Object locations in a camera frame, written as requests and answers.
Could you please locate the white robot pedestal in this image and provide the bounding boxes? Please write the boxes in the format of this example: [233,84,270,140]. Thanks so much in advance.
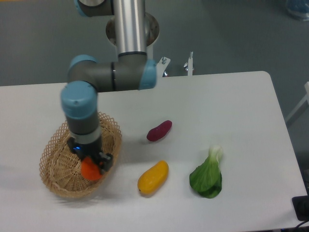
[106,13,170,77]

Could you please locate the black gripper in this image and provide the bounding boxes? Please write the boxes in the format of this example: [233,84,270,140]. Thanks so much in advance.
[67,137,113,174]

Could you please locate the purple sweet potato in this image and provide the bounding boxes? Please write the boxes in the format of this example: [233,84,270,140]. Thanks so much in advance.
[146,120,172,142]

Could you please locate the yellow mango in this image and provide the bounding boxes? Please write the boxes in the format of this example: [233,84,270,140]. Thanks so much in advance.
[137,160,169,195]

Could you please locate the white bracket with bolt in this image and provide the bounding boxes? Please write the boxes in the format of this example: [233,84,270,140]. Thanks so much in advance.
[183,51,195,76]

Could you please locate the woven wicker basket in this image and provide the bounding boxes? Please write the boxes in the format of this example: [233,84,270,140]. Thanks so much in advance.
[39,112,122,198]

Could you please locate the white frame at right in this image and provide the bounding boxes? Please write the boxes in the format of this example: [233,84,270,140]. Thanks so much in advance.
[285,82,309,127]

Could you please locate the blue object top right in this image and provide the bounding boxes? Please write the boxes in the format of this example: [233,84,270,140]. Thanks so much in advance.
[285,0,309,21]

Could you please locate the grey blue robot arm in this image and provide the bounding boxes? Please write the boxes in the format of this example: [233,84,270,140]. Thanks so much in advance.
[60,0,156,173]

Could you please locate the black device at edge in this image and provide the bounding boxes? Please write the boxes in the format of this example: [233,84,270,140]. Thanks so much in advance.
[292,196,309,221]

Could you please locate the orange fruit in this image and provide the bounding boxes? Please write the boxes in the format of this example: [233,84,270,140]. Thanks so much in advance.
[81,157,102,181]

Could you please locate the green bok choy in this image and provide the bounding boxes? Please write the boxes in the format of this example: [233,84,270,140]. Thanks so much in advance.
[189,145,223,199]

